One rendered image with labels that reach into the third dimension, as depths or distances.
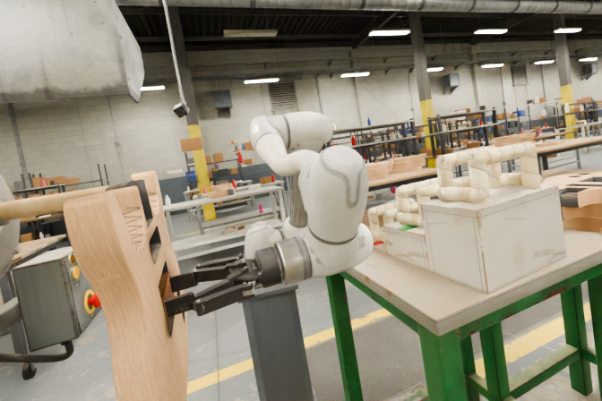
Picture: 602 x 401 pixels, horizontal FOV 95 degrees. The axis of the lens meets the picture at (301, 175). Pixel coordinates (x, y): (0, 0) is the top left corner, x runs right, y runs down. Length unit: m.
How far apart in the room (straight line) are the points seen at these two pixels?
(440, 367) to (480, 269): 0.20
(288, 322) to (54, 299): 0.90
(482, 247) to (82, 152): 12.20
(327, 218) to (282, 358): 1.10
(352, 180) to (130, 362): 0.38
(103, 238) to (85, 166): 11.95
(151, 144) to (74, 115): 2.58
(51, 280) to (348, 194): 0.72
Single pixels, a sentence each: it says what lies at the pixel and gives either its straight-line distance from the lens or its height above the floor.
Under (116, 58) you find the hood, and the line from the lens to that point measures 0.49.
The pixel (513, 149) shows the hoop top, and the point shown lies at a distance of 0.75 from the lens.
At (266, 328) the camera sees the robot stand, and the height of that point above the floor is 0.53.
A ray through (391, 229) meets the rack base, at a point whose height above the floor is 1.02.
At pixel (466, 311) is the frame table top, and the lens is 0.65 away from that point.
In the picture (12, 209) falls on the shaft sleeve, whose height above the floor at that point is 1.25.
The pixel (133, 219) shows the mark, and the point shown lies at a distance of 0.51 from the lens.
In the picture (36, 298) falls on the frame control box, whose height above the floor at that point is 1.04.
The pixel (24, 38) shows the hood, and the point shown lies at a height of 1.47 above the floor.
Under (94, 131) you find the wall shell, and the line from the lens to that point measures 12.34.
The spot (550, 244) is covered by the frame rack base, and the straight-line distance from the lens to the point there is 0.85.
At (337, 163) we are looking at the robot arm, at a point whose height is 1.24.
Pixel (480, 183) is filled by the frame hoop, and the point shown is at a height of 1.15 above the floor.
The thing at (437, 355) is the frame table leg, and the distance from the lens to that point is 0.67.
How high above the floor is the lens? 1.25
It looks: 3 degrees down
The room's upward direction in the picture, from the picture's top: 9 degrees counter-clockwise
